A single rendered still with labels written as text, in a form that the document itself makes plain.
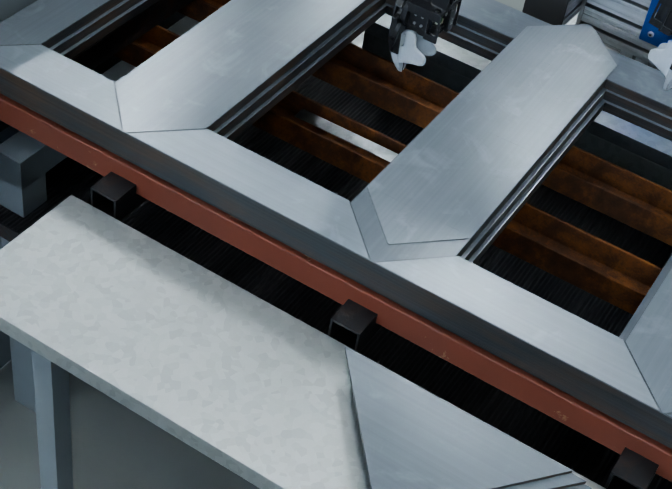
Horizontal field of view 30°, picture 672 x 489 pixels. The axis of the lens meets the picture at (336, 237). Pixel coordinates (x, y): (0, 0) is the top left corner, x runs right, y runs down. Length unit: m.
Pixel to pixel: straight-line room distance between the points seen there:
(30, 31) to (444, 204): 0.75
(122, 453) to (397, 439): 1.04
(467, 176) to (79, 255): 0.60
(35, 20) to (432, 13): 0.68
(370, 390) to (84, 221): 0.54
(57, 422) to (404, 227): 0.71
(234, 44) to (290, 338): 0.57
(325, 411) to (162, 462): 0.91
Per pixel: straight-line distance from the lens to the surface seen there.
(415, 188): 1.91
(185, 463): 2.60
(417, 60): 2.01
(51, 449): 2.24
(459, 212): 1.88
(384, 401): 1.71
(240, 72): 2.08
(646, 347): 1.77
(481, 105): 2.10
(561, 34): 2.32
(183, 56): 2.11
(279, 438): 1.70
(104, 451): 2.61
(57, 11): 2.21
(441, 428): 1.70
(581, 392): 1.74
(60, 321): 1.83
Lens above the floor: 2.09
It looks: 43 degrees down
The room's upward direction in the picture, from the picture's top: 9 degrees clockwise
